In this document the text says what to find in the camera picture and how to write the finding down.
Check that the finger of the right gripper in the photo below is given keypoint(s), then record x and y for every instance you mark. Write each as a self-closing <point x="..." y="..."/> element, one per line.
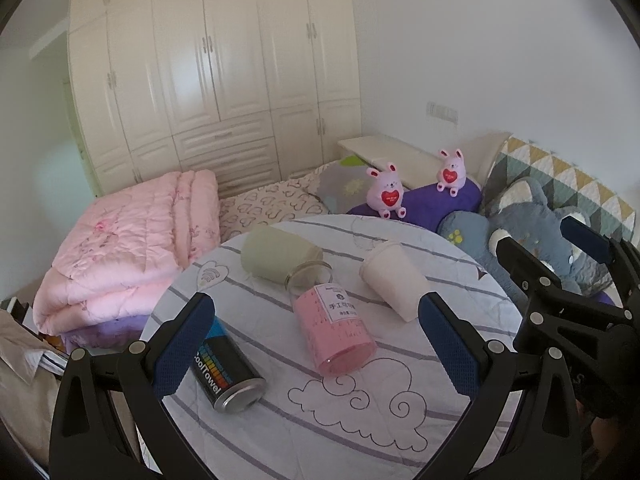
<point x="543" y="291"/>
<point x="620" y="257"/>

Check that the grey-blue bear plush pillow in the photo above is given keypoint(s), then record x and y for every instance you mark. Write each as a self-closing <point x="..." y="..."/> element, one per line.
<point x="522" y="213"/>

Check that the wall switch panel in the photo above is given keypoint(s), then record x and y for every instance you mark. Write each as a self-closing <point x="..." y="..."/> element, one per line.
<point x="442" y="112"/>

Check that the black blue CoolTowel can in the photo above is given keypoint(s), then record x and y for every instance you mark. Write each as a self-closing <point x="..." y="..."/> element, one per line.
<point x="227" y="364"/>

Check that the left pink bunny plush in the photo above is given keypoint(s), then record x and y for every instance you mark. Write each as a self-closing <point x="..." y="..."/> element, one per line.
<point x="386" y="192"/>

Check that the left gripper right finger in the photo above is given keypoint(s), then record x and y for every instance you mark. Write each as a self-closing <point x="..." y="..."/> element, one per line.
<point x="543" y="441"/>

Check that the sage green cup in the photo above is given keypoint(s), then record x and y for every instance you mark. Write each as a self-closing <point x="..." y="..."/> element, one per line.
<point x="273" y="254"/>

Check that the cream built-in wardrobe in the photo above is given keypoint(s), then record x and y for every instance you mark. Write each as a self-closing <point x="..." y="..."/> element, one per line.
<point x="255" y="90"/>

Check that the purple pillow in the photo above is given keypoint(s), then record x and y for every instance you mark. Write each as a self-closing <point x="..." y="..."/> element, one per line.
<point x="428" y="206"/>

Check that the folded pink quilt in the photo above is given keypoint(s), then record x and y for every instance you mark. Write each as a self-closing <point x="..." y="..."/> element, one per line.
<point x="126" y="249"/>

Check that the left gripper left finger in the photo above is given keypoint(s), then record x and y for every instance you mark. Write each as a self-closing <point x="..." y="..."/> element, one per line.
<point x="87" y="438"/>

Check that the grey flower cushion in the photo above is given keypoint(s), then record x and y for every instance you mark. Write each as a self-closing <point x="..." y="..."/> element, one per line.
<point x="344" y="184"/>

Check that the heart pattern bed sheet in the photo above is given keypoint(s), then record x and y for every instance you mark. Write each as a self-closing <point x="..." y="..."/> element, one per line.
<point x="272" y="203"/>

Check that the clear jar with pink contents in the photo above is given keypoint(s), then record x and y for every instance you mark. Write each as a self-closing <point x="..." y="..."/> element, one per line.
<point x="336" y="336"/>

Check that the white bedside cabinet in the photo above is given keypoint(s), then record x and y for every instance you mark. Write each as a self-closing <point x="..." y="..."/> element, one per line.
<point x="416" y="167"/>

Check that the pink bunny plush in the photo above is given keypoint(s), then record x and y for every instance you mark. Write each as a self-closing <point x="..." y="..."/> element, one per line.
<point x="451" y="176"/>
<point x="386" y="192"/>

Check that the right pink bunny plush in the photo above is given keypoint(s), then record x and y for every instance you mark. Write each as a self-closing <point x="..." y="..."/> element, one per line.
<point x="451" y="176"/>

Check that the triangle pattern quilted pillow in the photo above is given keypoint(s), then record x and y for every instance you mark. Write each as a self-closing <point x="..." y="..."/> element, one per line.
<point x="564" y="184"/>

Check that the white paper cup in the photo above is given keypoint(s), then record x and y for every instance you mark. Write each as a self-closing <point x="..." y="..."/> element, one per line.
<point x="388" y="270"/>

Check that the pile of clothes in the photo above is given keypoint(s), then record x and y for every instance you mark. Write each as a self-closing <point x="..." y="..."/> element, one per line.
<point x="29" y="387"/>

